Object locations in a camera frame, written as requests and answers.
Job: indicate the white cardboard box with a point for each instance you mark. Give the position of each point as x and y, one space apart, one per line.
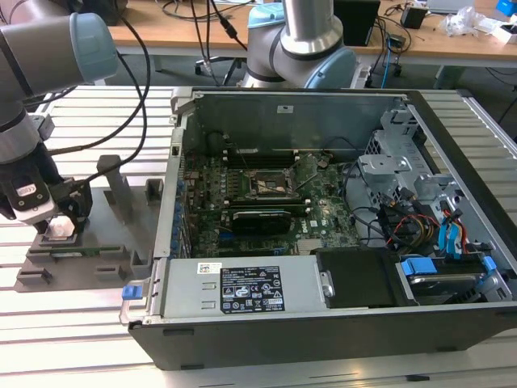
507 34

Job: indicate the silver CPU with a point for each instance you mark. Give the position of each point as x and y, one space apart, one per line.
60 227

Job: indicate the silver laptop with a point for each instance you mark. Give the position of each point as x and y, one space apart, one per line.
448 5

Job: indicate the blue box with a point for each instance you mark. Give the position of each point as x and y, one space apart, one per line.
507 6

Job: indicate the grey parts rack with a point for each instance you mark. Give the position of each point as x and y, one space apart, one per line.
121 230

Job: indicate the black bag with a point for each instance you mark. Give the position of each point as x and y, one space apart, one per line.
101 6

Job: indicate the black graphics card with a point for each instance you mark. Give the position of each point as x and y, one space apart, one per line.
262 222

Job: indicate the open PC case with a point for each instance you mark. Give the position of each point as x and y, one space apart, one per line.
282 339

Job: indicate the metal locking lever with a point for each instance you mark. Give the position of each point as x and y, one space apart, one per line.
243 159

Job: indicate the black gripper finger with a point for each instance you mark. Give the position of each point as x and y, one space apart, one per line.
82 210
42 227

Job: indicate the silver chipset heatsink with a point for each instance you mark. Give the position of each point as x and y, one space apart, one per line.
310 245

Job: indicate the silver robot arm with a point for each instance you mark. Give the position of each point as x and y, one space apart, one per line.
36 48

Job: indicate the green motherboard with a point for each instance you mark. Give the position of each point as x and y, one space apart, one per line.
331 226

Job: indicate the blue disk carrier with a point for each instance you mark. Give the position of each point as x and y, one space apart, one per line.
418 267

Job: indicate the blue case latch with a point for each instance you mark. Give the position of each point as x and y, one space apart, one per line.
131 292

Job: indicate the hard disk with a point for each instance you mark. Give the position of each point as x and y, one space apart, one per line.
440 289

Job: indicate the black desktop box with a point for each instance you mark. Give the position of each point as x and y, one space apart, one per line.
361 22

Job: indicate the black plastic shroud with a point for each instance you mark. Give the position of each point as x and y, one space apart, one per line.
355 279

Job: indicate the small grey wrist bracket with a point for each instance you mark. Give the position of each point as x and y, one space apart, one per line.
43 126

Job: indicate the silver metal drive cage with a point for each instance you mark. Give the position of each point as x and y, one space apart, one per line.
389 167

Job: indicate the silver power supply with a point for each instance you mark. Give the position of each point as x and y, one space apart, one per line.
190 283

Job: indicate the CPU socket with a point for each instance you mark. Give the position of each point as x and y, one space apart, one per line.
268 184

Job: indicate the light wooden desk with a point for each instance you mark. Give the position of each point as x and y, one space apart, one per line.
169 38
444 44

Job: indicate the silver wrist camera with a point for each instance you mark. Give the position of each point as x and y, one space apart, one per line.
34 212

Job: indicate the clear plastic bag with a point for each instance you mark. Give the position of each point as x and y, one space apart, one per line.
460 20

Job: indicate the small black box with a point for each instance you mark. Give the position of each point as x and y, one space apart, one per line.
413 16

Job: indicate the round coin battery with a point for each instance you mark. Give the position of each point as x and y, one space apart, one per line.
322 163

